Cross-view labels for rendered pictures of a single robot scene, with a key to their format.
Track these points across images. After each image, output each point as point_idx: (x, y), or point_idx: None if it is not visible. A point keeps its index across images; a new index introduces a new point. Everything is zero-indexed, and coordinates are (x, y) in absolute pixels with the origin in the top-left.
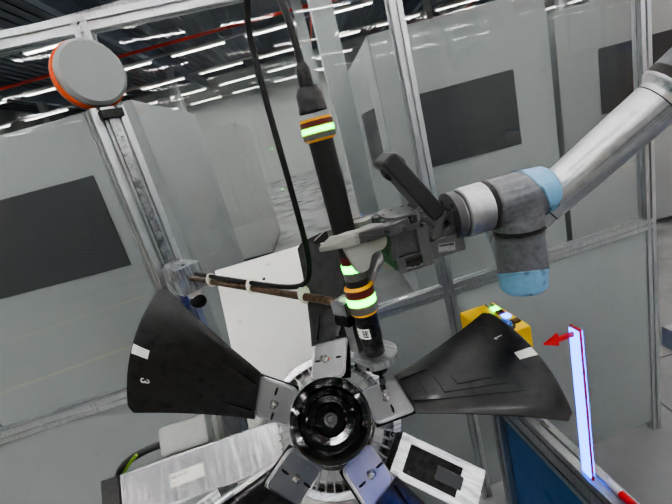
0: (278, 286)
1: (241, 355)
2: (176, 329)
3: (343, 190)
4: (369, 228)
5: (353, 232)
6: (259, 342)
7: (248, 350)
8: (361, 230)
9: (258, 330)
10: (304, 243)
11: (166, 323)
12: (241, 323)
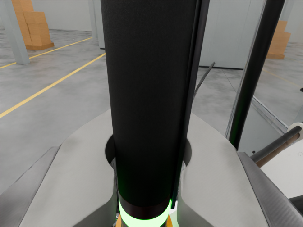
0: (264, 147)
1: (266, 167)
2: (194, 92)
3: (107, 8)
4: (49, 175)
5: (79, 138)
6: (283, 179)
7: (272, 171)
8: (66, 155)
9: (296, 174)
10: (233, 115)
11: (198, 84)
12: (298, 156)
